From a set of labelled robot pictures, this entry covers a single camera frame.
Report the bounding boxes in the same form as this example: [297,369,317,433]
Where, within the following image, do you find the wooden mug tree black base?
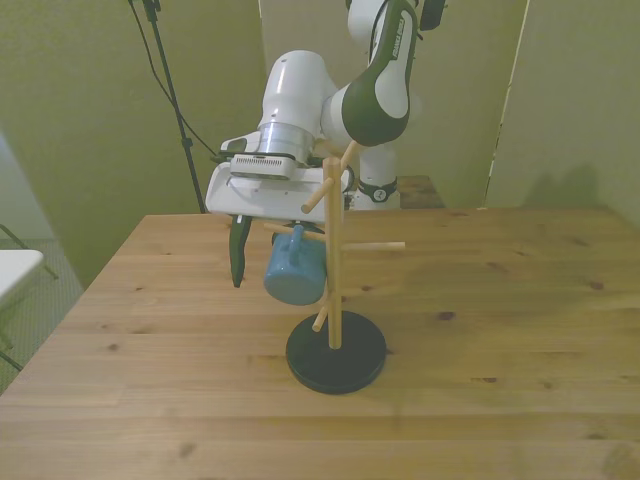
[263,139,406,396]

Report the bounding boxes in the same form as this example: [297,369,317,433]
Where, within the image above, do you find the blue mug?
[263,224,329,306]

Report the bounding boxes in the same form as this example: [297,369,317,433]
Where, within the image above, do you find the black tripod stand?
[127,0,207,215]

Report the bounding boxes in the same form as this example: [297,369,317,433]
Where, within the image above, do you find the black tripod cable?
[127,0,221,157]

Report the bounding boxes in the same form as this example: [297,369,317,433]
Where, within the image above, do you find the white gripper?
[204,162,327,290]

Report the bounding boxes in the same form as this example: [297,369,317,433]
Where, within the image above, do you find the small wooden side table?
[394,174,446,210]

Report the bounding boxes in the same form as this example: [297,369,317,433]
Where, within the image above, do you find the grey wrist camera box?
[218,137,321,182]

